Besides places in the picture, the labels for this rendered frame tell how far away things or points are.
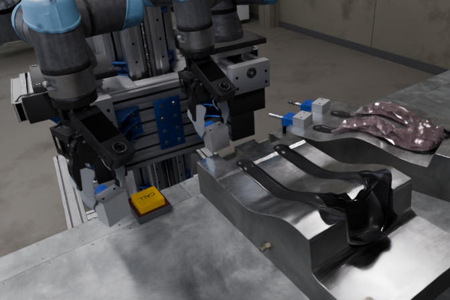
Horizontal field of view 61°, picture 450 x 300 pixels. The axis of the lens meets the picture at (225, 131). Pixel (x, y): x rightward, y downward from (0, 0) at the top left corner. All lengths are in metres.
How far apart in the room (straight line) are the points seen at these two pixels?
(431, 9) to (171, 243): 3.55
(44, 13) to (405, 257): 0.68
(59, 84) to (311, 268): 0.49
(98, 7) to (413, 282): 0.69
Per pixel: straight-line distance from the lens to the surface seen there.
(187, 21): 0.79
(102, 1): 0.74
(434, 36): 4.07
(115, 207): 0.74
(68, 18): 0.62
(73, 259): 0.88
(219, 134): 0.90
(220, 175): 0.85
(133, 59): 1.30
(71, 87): 0.63
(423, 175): 0.97
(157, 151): 1.31
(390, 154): 0.97
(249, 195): 0.80
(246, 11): 6.17
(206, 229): 0.86
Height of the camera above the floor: 1.37
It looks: 28 degrees down
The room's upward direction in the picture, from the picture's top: 5 degrees counter-clockwise
